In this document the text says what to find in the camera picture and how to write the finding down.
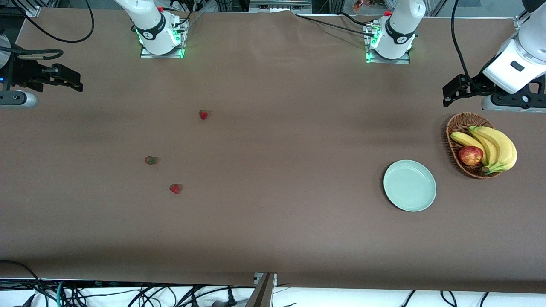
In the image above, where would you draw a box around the pale green round plate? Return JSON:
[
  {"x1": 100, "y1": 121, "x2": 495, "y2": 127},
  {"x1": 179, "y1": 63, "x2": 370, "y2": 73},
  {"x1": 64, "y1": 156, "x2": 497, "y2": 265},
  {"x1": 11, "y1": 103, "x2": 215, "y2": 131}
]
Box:
[{"x1": 383, "y1": 159, "x2": 437, "y2": 212}]

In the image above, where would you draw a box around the brown wicker basket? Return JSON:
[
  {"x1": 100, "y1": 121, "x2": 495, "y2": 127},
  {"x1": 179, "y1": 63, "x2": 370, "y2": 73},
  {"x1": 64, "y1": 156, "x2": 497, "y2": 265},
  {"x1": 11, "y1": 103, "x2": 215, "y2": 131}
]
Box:
[{"x1": 446, "y1": 112, "x2": 506, "y2": 179}]

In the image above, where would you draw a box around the yellow banana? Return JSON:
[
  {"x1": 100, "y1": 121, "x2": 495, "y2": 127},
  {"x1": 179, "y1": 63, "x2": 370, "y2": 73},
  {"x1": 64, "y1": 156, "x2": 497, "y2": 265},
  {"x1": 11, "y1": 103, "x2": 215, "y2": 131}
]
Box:
[
  {"x1": 450, "y1": 132, "x2": 486, "y2": 155},
  {"x1": 476, "y1": 126, "x2": 518, "y2": 175},
  {"x1": 468, "y1": 126, "x2": 500, "y2": 169}
]

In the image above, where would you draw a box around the red apple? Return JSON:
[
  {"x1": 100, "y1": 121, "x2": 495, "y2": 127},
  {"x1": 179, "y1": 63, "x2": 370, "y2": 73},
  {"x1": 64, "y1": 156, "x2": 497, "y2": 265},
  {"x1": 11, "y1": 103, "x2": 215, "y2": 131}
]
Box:
[{"x1": 458, "y1": 145, "x2": 484, "y2": 166}]

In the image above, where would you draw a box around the orange red background object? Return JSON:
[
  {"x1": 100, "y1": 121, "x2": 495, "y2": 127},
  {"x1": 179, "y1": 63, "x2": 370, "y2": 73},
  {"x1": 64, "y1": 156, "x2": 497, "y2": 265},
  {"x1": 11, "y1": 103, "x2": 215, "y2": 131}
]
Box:
[{"x1": 352, "y1": 0, "x2": 384, "y2": 12}]

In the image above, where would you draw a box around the grey metal box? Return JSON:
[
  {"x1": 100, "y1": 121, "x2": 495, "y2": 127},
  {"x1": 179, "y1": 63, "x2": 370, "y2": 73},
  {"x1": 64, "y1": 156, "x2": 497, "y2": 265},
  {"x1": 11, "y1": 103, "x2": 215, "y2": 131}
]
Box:
[{"x1": 249, "y1": 0, "x2": 313, "y2": 13}]

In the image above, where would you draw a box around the brown table cover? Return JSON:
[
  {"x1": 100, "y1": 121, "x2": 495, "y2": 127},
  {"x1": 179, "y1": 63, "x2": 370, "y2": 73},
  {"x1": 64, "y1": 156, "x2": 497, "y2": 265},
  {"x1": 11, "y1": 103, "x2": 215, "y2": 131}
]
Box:
[{"x1": 0, "y1": 8, "x2": 546, "y2": 295}]

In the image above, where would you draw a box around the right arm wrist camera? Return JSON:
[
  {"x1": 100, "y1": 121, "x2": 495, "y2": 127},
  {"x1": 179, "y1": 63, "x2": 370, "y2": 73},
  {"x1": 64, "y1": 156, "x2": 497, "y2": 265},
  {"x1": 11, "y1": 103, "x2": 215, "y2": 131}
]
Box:
[{"x1": 0, "y1": 90, "x2": 38, "y2": 107}]

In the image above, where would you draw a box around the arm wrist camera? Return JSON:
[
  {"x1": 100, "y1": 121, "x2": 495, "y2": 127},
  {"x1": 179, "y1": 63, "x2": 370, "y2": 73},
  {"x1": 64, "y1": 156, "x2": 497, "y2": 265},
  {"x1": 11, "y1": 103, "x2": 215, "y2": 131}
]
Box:
[
  {"x1": 481, "y1": 75, "x2": 546, "y2": 113},
  {"x1": 0, "y1": 90, "x2": 38, "y2": 107}
]

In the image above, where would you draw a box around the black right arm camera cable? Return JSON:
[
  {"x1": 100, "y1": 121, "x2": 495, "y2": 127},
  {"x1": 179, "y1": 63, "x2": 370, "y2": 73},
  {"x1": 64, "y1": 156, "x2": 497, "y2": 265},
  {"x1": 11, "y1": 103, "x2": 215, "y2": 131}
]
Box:
[{"x1": 0, "y1": 0, "x2": 95, "y2": 61}]

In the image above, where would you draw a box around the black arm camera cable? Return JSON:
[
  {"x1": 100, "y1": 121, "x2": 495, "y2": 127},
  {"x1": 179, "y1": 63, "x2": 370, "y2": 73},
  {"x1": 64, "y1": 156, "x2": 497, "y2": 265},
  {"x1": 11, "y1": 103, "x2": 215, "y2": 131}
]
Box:
[
  {"x1": 451, "y1": 0, "x2": 475, "y2": 84},
  {"x1": 0, "y1": 0, "x2": 95, "y2": 61}
]

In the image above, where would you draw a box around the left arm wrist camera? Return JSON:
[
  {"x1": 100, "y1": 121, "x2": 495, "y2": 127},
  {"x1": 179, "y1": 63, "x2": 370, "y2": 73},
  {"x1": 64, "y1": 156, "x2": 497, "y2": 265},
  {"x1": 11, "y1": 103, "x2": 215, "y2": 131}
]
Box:
[{"x1": 481, "y1": 75, "x2": 546, "y2": 113}]

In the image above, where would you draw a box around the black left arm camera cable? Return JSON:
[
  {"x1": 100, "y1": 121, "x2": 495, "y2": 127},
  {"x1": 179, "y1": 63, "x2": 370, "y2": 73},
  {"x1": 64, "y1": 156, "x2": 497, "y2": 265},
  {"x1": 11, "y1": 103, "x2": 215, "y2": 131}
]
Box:
[{"x1": 451, "y1": 0, "x2": 475, "y2": 84}]

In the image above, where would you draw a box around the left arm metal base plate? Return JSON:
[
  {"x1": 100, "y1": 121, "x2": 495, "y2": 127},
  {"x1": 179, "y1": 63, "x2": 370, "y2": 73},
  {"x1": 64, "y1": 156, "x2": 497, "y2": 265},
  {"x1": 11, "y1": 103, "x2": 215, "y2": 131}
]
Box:
[{"x1": 365, "y1": 51, "x2": 411, "y2": 64}]

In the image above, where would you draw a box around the aluminium frame profile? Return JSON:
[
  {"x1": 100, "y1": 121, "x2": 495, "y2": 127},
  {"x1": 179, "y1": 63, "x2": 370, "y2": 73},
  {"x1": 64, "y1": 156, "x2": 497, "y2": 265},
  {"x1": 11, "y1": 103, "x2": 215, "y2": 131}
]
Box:
[
  {"x1": 514, "y1": 9, "x2": 531, "y2": 30},
  {"x1": 9, "y1": 0, "x2": 41, "y2": 17}
]

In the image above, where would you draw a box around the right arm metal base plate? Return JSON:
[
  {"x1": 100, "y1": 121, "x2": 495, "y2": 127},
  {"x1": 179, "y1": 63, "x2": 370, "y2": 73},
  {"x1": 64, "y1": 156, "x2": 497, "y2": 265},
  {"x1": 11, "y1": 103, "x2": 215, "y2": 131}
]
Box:
[{"x1": 140, "y1": 43, "x2": 186, "y2": 58}]

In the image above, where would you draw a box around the black cable on table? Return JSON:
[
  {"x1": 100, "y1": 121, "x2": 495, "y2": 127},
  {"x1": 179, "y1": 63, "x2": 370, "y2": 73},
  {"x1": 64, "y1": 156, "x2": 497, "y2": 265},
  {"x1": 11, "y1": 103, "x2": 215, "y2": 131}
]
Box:
[
  {"x1": 339, "y1": 12, "x2": 374, "y2": 27},
  {"x1": 294, "y1": 14, "x2": 376, "y2": 37}
]

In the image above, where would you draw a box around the thin grey cable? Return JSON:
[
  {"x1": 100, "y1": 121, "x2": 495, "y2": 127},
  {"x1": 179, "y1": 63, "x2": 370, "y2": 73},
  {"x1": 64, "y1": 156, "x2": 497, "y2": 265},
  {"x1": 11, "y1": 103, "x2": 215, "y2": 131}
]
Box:
[{"x1": 183, "y1": 12, "x2": 205, "y2": 32}]

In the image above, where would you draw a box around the black curved floor cable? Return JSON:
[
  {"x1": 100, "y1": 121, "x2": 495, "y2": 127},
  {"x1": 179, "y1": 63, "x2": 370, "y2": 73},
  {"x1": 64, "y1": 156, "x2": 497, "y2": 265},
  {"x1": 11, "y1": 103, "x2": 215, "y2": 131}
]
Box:
[{"x1": 0, "y1": 259, "x2": 44, "y2": 295}]

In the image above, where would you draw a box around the aluminium profile post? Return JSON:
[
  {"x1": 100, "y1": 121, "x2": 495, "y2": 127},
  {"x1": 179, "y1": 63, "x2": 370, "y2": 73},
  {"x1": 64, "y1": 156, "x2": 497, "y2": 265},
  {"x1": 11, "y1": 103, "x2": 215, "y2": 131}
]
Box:
[{"x1": 245, "y1": 273, "x2": 278, "y2": 307}]

